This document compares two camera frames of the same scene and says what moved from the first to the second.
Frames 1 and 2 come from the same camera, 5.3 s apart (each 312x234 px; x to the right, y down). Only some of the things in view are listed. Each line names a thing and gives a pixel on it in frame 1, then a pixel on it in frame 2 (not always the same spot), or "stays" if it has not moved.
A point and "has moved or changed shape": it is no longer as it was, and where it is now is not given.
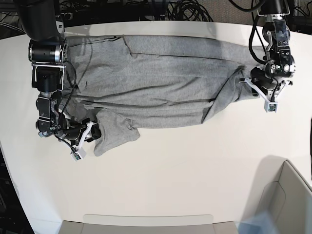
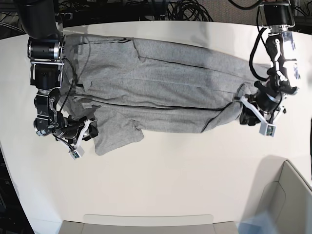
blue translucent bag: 259,223 stays
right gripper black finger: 254,93 -> 247,117
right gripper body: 269,89 -> 267,103
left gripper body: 74,132 stays
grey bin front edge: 147,224 stays
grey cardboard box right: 285,197 stays
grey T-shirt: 126,82 has moved or changed shape
